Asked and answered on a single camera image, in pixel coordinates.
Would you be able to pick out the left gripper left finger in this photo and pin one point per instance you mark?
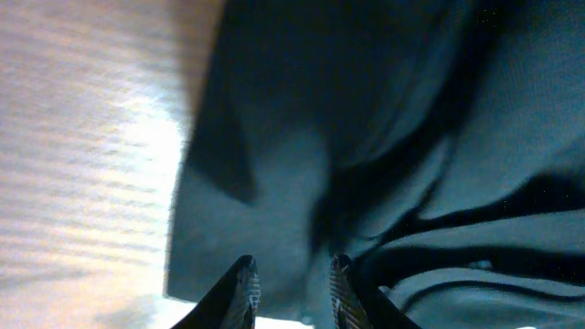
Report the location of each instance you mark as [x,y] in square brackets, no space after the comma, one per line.
[232,303]

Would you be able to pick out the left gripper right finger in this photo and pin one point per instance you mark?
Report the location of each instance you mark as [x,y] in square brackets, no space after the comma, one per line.
[358,304]

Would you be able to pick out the black t-shirt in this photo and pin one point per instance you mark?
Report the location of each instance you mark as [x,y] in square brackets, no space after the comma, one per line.
[438,144]

